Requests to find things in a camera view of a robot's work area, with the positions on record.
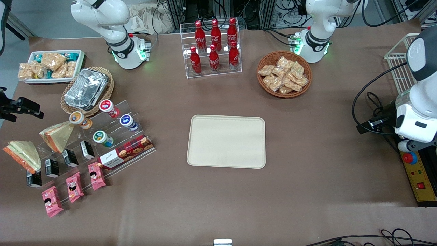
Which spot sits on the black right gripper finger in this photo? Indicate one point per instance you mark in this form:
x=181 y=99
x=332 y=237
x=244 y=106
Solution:
x=8 y=115
x=30 y=106

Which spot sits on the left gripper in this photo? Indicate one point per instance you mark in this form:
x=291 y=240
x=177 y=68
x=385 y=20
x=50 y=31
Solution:
x=385 y=115

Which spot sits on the green orange sandwich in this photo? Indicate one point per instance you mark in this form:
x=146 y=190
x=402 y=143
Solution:
x=25 y=155

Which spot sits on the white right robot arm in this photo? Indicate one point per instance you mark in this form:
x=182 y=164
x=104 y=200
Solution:
x=102 y=17

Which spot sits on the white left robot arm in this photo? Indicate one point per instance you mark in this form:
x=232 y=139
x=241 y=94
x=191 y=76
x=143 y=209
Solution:
x=319 y=37

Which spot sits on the wrapped orange triangle sandwich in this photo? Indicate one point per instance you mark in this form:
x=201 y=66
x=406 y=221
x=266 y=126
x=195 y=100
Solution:
x=59 y=136

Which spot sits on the white rectangular snack tray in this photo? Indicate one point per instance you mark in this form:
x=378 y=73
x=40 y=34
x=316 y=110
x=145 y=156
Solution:
x=80 y=65

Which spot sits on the beige plastic tray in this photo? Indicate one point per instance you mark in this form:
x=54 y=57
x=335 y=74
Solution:
x=226 y=141

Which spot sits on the puffed rice cake pack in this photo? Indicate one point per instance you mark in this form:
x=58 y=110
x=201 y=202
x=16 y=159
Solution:
x=71 y=69
x=59 y=72
x=53 y=60
x=25 y=71
x=39 y=70

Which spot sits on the orange lid yogurt cup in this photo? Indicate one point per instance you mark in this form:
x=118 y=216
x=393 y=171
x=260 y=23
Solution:
x=78 y=119

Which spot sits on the teal snack packet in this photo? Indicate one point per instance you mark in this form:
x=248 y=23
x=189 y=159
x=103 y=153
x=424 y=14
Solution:
x=72 y=56
x=38 y=58

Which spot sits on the silver foil container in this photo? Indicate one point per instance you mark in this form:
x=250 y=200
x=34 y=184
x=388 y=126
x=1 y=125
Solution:
x=85 y=89

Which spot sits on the small black carton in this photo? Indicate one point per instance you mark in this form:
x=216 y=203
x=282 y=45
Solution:
x=52 y=168
x=70 y=158
x=87 y=149
x=34 y=178

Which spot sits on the green lid yogurt cup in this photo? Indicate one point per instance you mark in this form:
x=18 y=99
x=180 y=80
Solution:
x=100 y=136

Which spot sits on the red lid yogurt cup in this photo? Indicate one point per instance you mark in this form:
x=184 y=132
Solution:
x=108 y=107

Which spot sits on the oval wicker basket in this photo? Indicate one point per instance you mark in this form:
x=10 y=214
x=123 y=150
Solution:
x=107 y=92

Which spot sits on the yellow emergency stop box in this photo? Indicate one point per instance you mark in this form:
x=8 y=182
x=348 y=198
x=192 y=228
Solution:
x=421 y=186

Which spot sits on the clear wrapped cracker packet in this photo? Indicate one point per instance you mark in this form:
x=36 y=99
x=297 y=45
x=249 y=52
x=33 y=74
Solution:
x=301 y=81
x=285 y=90
x=266 y=70
x=273 y=83
x=283 y=62
x=293 y=85
x=297 y=69

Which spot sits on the brown paper table cover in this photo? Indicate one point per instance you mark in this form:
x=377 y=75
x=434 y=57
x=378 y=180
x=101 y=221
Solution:
x=307 y=171

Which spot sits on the pink snack packet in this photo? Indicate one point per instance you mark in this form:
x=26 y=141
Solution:
x=52 y=201
x=74 y=187
x=96 y=176

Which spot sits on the blue lid yogurt cup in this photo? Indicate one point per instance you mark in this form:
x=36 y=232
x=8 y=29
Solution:
x=127 y=121

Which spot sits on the clear acrylic stepped stand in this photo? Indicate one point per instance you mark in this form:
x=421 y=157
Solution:
x=117 y=160

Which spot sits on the red cookie box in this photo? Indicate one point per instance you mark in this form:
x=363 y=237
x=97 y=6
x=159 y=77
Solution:
x=126 y=152

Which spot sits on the round wicker basket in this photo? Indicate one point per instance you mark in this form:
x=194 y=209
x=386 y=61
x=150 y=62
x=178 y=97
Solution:
x=264 y=87

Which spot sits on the crumpled beige cloth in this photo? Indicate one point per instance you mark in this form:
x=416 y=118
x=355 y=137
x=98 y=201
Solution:
x=146 y=18

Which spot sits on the red cola bottle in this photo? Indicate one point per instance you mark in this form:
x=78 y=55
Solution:
x=195 y=63
x=214 y=60
x=232 y=32
x=200 y=37
x=234 y=57
x=215 y=36

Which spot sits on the clear acrylic bottle rack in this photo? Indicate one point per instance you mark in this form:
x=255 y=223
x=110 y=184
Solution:
x=223 y=73

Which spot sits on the small silver white device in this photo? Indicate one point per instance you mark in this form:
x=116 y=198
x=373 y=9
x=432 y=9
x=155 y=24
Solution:
x=222 y=242

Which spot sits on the dark metal frame bar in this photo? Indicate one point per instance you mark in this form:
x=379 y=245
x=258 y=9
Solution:
x=21 y=27

